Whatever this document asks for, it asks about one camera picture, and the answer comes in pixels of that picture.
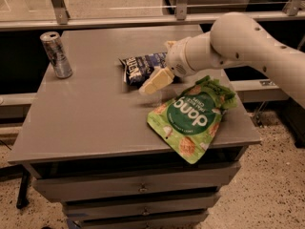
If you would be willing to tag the silver drink can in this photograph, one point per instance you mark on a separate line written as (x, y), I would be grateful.
(55, 51)

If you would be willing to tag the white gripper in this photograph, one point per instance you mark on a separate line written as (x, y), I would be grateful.
(175, 58)

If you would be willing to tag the green rice chip bag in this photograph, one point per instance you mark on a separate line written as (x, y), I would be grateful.
(189, 122)

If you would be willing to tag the top drawer knob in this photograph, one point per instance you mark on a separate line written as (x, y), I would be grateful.
(142, 188)

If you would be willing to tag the middle drawer knob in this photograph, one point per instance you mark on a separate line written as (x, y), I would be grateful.
(145, 212)

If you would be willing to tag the black stand leg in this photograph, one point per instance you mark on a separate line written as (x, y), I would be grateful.
(22, 200)

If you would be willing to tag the blue chip bag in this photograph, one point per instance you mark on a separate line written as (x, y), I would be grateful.
(137, 69)

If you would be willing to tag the metal railing frame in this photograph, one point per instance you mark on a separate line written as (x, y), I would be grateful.
(21, 15)

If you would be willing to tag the grey drawer cabinet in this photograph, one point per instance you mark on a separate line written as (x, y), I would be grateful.
(88, 146)

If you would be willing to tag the drawer knob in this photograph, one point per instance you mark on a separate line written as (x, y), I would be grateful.
(142, 188)
(145, 212)

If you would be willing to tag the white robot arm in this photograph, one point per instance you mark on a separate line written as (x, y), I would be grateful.
(235, 40)

